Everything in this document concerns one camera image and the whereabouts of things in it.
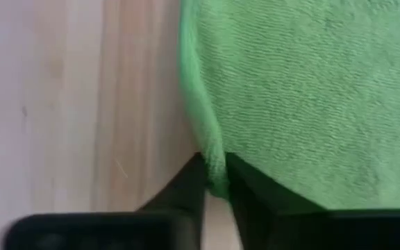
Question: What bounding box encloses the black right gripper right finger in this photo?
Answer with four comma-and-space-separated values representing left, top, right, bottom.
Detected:
224, 151, 328, 250

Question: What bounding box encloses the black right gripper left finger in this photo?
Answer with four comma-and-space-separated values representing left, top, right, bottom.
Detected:
137, 151, 208, 217

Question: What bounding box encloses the green microfiber towel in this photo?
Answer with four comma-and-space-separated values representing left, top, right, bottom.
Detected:
178, 0, 400, 211

